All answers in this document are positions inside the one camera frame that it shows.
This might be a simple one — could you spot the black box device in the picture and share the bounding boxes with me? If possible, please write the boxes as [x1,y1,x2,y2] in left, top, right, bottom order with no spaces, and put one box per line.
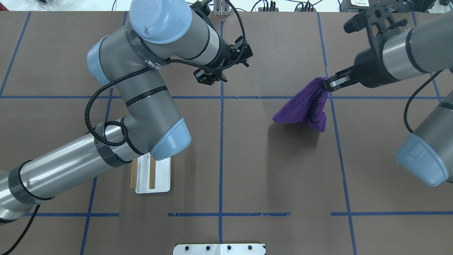
[340,0,377,12]

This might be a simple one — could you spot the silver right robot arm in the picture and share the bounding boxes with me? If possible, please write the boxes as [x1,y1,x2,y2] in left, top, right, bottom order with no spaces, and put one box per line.
[321,6,452,187]

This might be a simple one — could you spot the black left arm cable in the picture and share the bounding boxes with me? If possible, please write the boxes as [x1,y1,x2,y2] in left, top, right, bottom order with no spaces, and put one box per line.
[0,0,248,255]

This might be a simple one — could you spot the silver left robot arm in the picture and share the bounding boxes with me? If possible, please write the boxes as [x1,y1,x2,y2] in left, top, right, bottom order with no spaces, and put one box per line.
[1,0,253,225]

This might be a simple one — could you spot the purple towel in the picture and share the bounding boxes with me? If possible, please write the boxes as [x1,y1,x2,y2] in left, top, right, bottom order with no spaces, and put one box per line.
[272,77,329,132]

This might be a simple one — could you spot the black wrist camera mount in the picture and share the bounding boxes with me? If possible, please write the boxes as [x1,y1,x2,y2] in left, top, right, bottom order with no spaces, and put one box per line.
[343,0,414,51]

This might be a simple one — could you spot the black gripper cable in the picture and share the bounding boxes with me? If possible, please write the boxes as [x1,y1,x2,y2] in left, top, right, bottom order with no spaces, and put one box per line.
[403,69,445,134]

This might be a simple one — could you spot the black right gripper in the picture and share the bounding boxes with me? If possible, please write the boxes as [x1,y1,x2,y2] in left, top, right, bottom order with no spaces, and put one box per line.
[320,50,391,92]

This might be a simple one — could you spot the aluminium frame post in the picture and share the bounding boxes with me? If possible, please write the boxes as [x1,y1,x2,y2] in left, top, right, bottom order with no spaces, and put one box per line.
[213,0,231,16]

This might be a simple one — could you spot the white pedestal column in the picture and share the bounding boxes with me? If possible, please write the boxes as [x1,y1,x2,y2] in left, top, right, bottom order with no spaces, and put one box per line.
[172,243,266,255]

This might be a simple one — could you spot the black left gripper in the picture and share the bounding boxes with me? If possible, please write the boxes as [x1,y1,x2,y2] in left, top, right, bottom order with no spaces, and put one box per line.
[194,39,253,85]

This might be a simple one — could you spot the white wooden towel rack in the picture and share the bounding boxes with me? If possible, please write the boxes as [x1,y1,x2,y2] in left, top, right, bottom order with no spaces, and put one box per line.
[130,153,171,194]

